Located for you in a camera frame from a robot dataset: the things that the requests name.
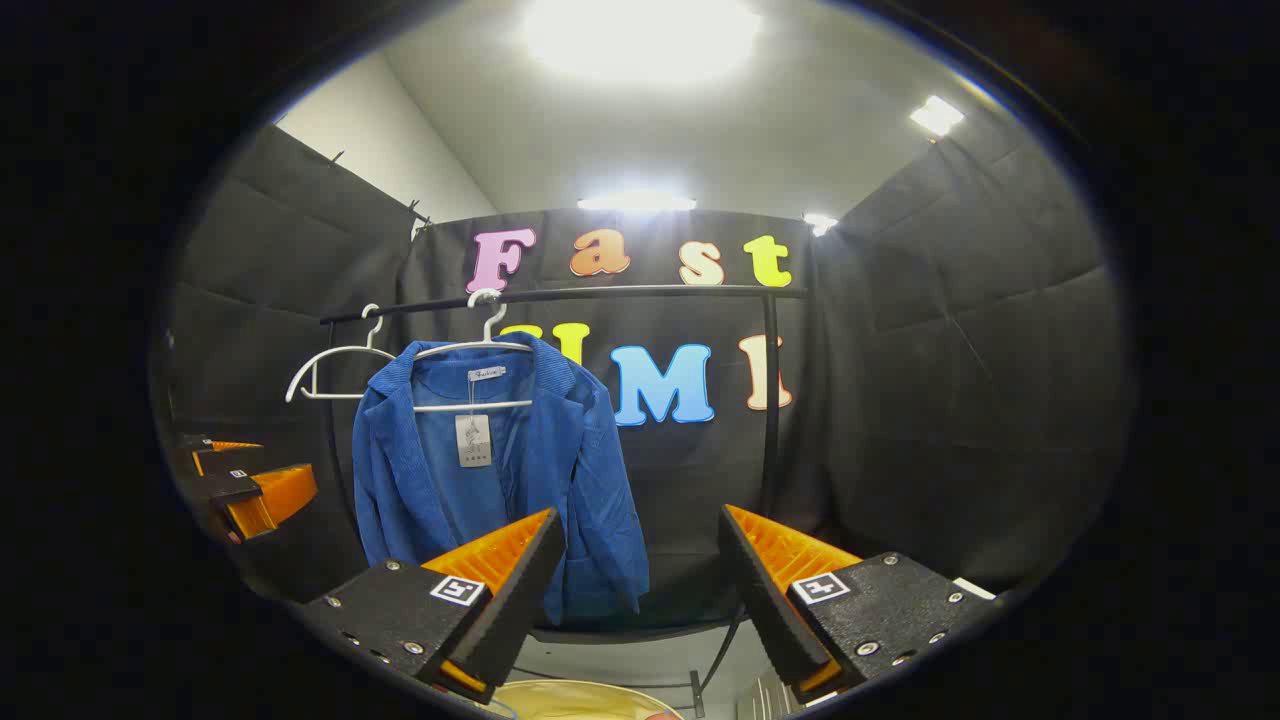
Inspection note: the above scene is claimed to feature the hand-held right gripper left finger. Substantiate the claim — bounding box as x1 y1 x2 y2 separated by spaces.
300 507 567 706

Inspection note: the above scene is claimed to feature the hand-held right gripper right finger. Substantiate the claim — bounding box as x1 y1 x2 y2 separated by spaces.
718 504 1001 706

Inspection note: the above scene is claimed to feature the cream laundry hamper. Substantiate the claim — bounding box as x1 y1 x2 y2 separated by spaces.
490 678 686 720

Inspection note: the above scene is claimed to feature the blue corduroy jacket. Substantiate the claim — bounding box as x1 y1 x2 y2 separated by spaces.
352 333 651 626

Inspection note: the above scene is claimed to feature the white clothes hanger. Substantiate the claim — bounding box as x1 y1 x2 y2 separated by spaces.
285 304 398 404
413 289 534 413

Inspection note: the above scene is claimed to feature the black clothes rack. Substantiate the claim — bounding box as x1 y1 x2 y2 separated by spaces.
318 284 811 719

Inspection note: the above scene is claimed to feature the white ribbed panel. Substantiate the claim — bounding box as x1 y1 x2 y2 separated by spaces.
735 668 801 720

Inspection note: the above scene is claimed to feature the black backdrop cloth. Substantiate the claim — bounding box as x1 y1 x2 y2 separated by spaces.
165 100 1136 631

